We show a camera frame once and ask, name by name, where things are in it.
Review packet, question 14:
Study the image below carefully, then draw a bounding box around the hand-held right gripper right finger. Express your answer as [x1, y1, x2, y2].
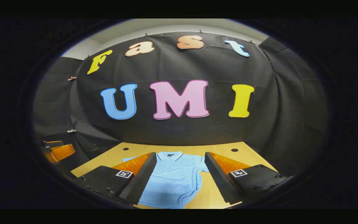
[204, 152, 289, 205]

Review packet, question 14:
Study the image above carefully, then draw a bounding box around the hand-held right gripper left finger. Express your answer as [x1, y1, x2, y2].
[73, 152, 157, 206]

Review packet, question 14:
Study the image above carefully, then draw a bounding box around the light blue T-shirt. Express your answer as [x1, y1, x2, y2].
[122, 151, 209, 209]

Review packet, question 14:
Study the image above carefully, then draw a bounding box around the black backdrop cloth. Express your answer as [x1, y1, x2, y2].
[32, 31, 328, 178]

